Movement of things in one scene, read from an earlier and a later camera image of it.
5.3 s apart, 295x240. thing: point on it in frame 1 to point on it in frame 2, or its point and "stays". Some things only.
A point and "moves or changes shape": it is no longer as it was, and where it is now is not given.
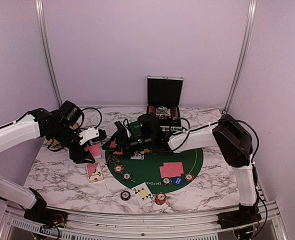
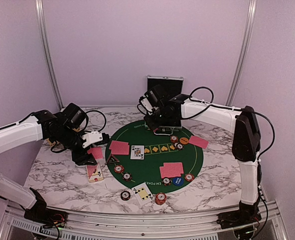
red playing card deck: x=95 y=150 moves or changes shape
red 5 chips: x=119 y=168 stays
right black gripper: x=122 y=137 to x=151 y=124
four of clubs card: x=142 y=194 stays
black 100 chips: x=127 y=176 stays
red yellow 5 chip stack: x=160 y=198 stays
